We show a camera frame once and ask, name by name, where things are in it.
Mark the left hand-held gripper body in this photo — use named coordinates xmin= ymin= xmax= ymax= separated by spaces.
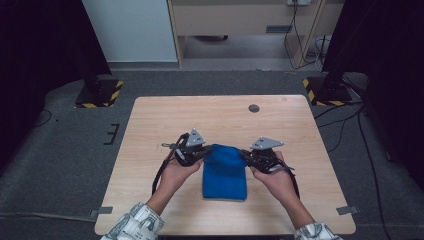
xmin=161 ymin=128 xmax=207 ymax=168

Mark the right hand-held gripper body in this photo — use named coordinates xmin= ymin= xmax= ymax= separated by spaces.
xmin=249 ymin=136 xmax=297 ymax=175

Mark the blue towel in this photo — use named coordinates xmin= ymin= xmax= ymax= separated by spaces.
xmin=201 ymin=143 xmax=249 ymax=202

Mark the person's left hand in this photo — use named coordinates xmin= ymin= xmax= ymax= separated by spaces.
xmin=158 ymin=155 xmax=205 ymax=203

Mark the person's right hand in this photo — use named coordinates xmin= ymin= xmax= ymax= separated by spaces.
xmin=249 ymin=151 xmax=300 ymax=209

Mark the striped black stand base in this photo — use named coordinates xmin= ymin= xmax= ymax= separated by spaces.
xmin=74 ymin=73 xmax=125 ymax=109
xmin=302 ymin=75 xmax=354 ymax=107

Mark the grey tape piece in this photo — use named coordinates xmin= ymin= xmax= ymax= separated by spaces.
xmin=335 ymin=205 xmax=361 ymax=216
xmin=88 ymin=206 xmax=114 ymax=220

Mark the light wooden cabinet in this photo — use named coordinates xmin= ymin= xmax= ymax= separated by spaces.
xmin=166 ymin=0 xmax=346 ymax=68

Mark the white panel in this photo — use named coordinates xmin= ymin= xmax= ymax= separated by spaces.
xmin=81 ymin=0 xmax=178 ymax=64

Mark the black curtain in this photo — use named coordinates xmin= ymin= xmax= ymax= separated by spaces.
xmin=0 ymin=0 xmax=113 ymax=171
xmin=322 ymin=0 xmax=424 ymax=183

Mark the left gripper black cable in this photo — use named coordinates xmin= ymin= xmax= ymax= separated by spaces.
xmin=151 ymin=132 xmax=190 ymax=196

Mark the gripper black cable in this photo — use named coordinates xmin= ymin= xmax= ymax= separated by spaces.
xmin=151 ymin=132 xmax=190 ymax=196
xmin=281 ymin=161 xmax=301 ymax=200

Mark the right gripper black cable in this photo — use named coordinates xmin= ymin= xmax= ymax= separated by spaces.
xmin=281 ymin=161 xmax=301 ymax=200

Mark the long black floor cable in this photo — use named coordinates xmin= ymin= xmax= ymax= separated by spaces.
xmin=357 ymin=109 xmax=393 ymax=240

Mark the black cable from power strip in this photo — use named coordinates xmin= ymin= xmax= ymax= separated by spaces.
xmin=283 ymin=3 xmax=326 ymax=71

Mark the thin black floor cable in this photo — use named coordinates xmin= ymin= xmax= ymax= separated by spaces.
xmin=33 ymin=108 xmax=53 ymax=128

